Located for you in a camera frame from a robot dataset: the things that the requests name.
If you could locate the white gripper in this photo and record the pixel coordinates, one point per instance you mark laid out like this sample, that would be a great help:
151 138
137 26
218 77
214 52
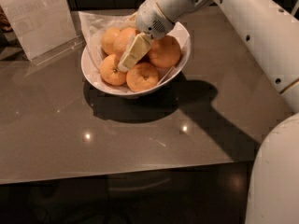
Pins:
151 19

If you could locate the orange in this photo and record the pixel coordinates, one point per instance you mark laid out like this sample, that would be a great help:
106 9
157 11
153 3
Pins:
110 73
165 52
142 77
122 40
108 38

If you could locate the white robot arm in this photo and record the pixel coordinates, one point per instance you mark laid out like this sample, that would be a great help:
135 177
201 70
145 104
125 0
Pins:
272 36

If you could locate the white paper bowl liner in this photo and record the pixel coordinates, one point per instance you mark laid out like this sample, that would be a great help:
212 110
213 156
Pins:
108 37

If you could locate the white ceramic bowl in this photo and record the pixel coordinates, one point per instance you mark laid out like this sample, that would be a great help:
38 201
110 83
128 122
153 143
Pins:
183 44

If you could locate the clear acrylic sign holder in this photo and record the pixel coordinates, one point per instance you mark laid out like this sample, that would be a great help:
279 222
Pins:
44 28

